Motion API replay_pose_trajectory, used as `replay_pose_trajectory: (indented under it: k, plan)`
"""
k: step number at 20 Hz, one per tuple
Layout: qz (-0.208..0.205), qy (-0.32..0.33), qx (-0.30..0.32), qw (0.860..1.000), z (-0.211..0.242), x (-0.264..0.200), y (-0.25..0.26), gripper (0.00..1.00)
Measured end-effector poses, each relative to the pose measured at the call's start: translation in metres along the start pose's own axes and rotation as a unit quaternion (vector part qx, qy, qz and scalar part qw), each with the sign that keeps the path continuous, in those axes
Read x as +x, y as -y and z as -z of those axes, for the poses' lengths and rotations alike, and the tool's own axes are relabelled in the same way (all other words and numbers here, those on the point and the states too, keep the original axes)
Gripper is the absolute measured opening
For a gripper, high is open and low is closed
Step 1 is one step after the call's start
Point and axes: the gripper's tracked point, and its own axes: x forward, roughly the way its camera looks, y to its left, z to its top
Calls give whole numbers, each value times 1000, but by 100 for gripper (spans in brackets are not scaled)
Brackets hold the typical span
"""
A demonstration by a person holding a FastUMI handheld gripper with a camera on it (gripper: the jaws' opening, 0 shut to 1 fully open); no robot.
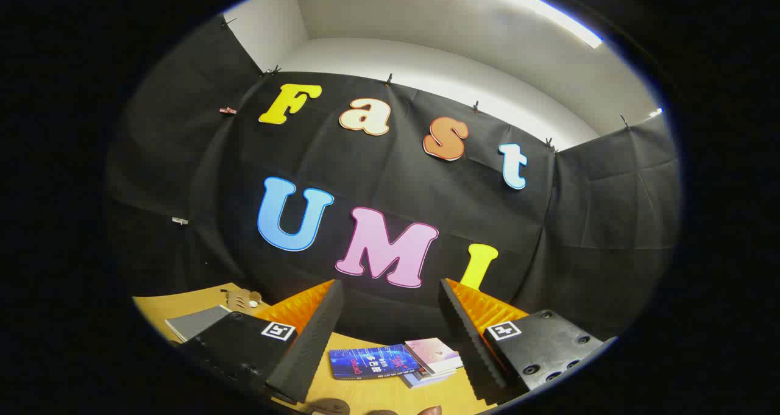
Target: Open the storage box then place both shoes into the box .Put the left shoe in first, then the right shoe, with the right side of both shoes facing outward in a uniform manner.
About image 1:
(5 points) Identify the cream storage box lid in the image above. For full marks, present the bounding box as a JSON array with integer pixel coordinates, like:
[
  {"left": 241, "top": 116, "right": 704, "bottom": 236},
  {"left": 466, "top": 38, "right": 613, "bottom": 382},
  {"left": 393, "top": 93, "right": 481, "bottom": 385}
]
[{"left": 165, "top": 305, "right": 232, "bottom": 344}]

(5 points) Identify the brown furry slipper shoe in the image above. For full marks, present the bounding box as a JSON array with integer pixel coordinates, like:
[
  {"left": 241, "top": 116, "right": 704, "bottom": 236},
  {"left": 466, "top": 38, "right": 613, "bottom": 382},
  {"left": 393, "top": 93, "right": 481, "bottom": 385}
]
[
  {"left": 364, "top": 405, "right": 443, "bottom": 415},
  {"left": 307, "top": 398, "right": 352, "bottom": 415}
]

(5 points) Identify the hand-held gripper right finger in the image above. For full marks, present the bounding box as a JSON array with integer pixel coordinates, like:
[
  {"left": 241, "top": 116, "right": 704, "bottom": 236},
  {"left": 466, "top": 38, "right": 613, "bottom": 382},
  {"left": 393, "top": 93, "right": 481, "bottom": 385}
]
[{"left": 438, "top": 278, "right": 616, "bottom": 406}]

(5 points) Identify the grey thin book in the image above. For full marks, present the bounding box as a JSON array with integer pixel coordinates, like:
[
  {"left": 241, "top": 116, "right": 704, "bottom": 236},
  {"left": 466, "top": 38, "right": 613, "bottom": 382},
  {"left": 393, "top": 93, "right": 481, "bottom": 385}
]
[{"left": 405, "top": 370, "right": 458, "bottom": 389}]

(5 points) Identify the row of black clips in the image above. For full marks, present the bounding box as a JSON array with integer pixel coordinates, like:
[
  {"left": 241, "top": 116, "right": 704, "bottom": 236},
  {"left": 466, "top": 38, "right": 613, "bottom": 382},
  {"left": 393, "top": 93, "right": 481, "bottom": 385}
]
[{"left": 221, "top": 16, "right": 631, "bottom": 154}]

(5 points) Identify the brown striped plush toy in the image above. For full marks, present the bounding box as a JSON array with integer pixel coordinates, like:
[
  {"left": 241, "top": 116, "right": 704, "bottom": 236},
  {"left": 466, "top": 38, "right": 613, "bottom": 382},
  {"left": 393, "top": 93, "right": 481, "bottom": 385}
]
[{"left": 221, "top": 288, "right": 264, "bottom": 310}]

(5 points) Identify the blue cover book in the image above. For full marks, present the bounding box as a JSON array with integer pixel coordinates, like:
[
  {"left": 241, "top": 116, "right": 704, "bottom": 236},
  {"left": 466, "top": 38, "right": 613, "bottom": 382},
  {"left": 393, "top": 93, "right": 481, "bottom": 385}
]
[{"left": 329, "top": 345, "right": 421, "bottom": 381}]

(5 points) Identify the pink and white book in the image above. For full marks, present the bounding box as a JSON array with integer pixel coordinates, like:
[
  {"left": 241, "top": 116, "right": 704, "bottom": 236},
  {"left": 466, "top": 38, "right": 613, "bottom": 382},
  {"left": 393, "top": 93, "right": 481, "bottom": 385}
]
[{"left": 403, "top": 338, "right": 464, "bottom": 376}]

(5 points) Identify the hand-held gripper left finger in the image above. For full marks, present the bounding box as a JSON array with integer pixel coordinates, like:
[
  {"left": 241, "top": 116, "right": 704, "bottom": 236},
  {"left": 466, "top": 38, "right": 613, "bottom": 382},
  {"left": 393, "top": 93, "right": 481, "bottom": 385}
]
[{"left": 180, "top": 279, "right": 346, "bottom": 405}]

